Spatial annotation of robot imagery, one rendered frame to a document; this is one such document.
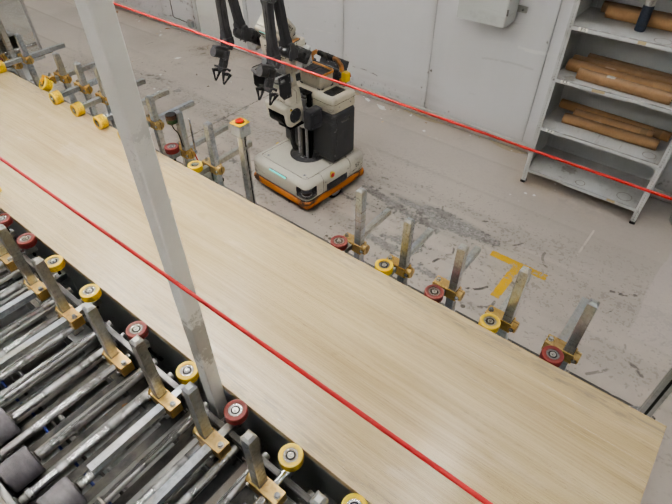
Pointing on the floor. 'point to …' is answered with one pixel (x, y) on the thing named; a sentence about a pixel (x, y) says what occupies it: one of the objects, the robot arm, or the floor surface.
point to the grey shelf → (625, 195)
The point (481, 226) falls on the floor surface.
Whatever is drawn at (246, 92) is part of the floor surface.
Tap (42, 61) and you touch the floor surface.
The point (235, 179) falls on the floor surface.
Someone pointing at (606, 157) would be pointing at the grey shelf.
